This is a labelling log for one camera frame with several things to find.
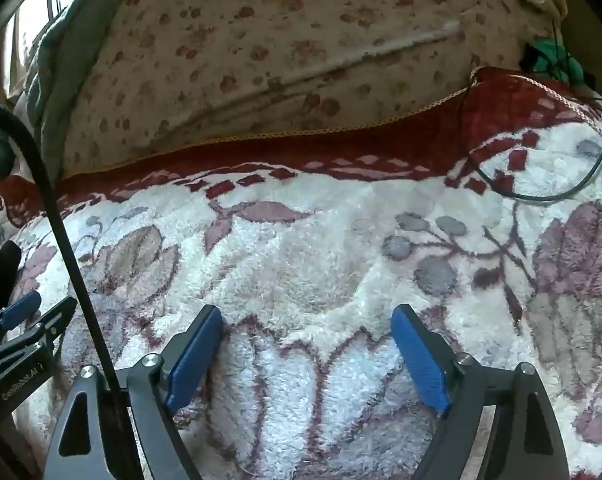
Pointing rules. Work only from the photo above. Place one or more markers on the grey-green fleece jacket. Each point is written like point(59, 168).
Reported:
point(56, 85)

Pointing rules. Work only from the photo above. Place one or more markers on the beige floral quilt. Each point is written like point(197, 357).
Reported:
point(281, 60)

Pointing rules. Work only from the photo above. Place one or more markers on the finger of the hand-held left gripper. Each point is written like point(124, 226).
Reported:
point(56, 317)
point(21, 310)

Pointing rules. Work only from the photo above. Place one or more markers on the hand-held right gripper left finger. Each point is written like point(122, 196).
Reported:
point(196, 360)

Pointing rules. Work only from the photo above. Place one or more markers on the black pants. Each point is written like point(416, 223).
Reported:
point(1, 265)

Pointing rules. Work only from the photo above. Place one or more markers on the red white floral plush blanket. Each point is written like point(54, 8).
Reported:
point(301, 260)

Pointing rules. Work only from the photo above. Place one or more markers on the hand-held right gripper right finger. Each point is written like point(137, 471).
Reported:
point(421, 365)

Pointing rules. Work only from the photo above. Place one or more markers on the green cloth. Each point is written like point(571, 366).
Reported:
point(551, 57)

